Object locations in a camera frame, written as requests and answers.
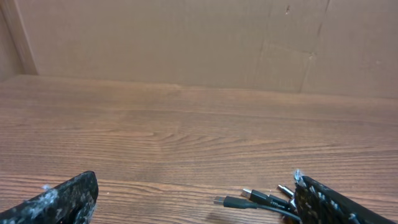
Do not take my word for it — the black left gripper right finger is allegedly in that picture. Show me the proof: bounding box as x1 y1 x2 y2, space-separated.
294 169 395 224

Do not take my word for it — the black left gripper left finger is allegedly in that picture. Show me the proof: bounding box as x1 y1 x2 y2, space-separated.
1 170 99 224

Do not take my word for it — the black barrel plug cable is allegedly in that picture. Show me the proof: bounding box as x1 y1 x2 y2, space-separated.
277 184 295 200

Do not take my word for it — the black USB-C cable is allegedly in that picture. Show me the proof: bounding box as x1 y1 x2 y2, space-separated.
241 188 296 212

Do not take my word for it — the black USB-A cable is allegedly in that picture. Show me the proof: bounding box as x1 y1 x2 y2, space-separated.
213 195 302 222

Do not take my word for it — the cardboard back panel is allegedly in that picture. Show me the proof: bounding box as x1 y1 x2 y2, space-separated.
1 0 397 98

